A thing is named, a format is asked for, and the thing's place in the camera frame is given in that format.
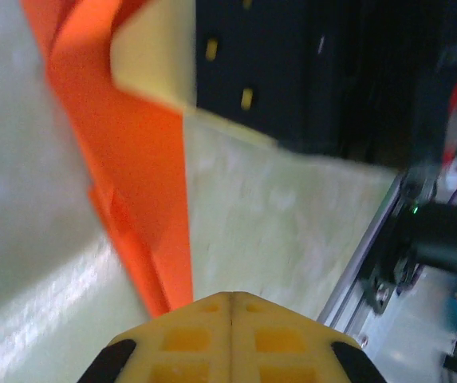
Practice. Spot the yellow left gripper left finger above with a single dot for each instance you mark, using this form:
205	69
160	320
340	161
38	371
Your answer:
188	339

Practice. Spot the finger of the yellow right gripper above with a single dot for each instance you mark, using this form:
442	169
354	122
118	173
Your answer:
272	72

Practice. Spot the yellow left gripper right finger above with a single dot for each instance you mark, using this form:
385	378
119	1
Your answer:
280	343

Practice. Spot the orange cloth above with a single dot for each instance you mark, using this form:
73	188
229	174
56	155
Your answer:
132	159

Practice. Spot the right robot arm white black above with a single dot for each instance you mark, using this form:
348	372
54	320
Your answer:
443	235

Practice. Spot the long aluminium frame rail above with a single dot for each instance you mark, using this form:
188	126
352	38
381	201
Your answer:
347	279

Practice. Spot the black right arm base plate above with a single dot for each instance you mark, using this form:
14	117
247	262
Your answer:
375	291

